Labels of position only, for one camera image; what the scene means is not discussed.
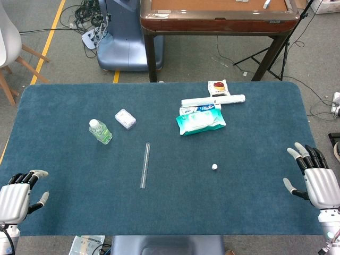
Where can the green label water bottle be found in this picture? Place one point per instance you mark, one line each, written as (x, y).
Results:
(100, 132)

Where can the white paper roll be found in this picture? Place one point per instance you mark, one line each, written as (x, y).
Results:
(212, 100)

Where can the brown mahjong table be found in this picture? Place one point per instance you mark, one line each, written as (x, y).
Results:
(217, 24)

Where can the blue carpet table mat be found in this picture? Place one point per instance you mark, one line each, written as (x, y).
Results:
(186, 202)

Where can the blue white toothpaste box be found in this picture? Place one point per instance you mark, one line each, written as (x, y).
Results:
(202, 108)

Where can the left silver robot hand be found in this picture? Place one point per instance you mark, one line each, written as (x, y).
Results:
(13, 202)

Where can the glass test tube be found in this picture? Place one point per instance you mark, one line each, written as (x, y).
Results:
(145, 164)

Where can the small white cap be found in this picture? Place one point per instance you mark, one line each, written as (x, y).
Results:
(214, 167)

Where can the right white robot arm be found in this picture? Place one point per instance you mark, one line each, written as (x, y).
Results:
(329, 225)

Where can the clear plastic document bag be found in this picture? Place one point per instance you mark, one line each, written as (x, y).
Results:
(85, 244)

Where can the red white snack packet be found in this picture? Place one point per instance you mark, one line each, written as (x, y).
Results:
(218, 87)

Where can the cardboard box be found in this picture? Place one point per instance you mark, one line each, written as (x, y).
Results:
(326, 6)

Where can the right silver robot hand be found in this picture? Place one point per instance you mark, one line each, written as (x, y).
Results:
(322, 186)

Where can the green wet wipes pack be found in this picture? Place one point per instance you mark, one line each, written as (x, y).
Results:
(200, 122)

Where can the black tripod stand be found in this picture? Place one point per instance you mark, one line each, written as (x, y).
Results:
(305, 11)

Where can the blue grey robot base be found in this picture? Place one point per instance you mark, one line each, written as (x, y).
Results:
(125, 40)

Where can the black device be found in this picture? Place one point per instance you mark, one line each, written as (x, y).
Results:
(335, 148)

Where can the clear box purple floss picks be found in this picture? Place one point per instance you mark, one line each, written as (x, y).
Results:
(125, 119)

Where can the white chair wooden legs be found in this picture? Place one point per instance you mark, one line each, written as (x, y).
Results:
(9, 40)

